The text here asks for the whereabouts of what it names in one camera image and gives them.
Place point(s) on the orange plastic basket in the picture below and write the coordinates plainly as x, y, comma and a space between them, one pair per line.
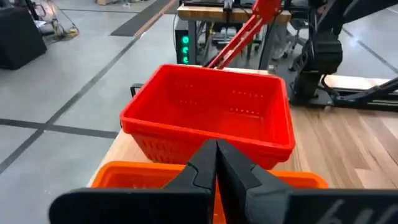
130, 177

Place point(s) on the black computer with green lights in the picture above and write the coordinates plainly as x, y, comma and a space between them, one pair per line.
183, 40

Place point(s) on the large black box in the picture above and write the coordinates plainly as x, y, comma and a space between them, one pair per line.
18, 37

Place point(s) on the red desk lamp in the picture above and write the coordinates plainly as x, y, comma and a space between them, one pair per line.
242, 34

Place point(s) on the wooden background workbench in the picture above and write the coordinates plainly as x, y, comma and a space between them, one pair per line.
199, 14

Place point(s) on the red plastic basket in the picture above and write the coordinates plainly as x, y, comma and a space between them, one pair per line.
161, 152
202, 105

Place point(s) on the black table rail frame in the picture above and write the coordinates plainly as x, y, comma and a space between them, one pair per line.
367, 96

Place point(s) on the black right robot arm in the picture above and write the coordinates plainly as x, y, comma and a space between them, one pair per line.
326, 53

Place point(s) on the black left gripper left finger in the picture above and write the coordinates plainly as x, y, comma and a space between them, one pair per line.
140, 207

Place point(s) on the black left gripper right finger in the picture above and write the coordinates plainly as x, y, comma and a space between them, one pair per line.
295, 207

